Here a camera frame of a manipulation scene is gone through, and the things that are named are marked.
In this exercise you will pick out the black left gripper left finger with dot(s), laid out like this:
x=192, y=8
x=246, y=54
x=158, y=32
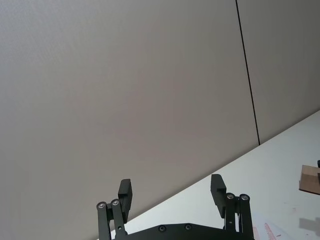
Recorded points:
x=124, y=197

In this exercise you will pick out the shallow brown cardboard tray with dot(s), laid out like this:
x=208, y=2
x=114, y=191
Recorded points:
x=310, y=178

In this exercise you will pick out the black rack with steel bars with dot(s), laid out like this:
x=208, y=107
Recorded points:
x=318, y=176

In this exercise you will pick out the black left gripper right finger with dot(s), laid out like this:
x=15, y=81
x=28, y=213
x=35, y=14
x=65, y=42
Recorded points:
x=218, y=197

